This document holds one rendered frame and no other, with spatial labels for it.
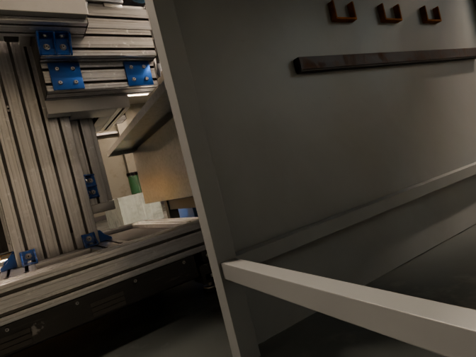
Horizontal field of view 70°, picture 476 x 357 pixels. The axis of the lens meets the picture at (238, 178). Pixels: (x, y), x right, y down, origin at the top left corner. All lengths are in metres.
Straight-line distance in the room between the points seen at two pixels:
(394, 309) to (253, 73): 0.58
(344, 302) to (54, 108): 1.09
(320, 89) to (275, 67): 0.14
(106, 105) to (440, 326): 1.18
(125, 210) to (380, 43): 4.00
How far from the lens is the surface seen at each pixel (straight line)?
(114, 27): 1.28
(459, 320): 0.33
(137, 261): 1.02
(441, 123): 1.27
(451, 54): 1.38
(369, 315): 0.38
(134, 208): 4.70
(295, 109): 0.83
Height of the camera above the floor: 0.35
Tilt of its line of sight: 1 degrees down
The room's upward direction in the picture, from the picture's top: 14 degrees counter-clockwise
